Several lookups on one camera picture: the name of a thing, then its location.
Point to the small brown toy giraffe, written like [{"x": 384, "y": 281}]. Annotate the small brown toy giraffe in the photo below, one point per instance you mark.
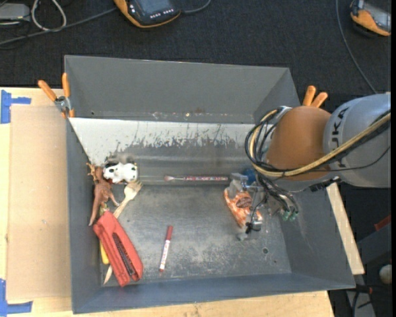
[{"x": 93, "y": 171}]

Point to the brown toy dinosaur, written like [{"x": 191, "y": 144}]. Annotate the brown toy dinosaur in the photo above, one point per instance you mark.
[{"x": 100, "y": 195}]

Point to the blue round object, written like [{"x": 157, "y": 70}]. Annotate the blue round object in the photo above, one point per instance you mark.
[{"x": 250, "y": 173}]

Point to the white and black toy cow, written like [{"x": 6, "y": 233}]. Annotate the white and black toy cow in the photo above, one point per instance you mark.
[{"x": 122, "y": 172}]

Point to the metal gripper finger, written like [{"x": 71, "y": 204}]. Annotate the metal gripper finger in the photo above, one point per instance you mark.
[
  {"x": 238, "y": 181},
  {"x": 256, "y": 226}
]

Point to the red flat case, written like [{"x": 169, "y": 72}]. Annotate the red flat case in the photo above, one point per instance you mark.
[{"x": 117, "y": 246}]

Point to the orange patterned packet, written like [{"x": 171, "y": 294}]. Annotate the orange patterned packet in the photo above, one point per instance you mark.
[{"x": 239, "y": 205}]

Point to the brown cardboard board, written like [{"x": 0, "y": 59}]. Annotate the brown cardboard board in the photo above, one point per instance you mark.
[{"x": 36, "y": 193}]

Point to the pale wooden fork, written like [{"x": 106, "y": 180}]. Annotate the pale wooden fork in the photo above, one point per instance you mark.
[{"x": 132, "y": 190}]

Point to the red marker pen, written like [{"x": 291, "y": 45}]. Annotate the red marker pen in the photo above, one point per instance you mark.
[{"x": 165, "y": 248}]

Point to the grey metal bin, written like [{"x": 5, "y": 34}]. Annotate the grey metal bin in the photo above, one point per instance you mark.
[{"x": 198, "y": 216}]

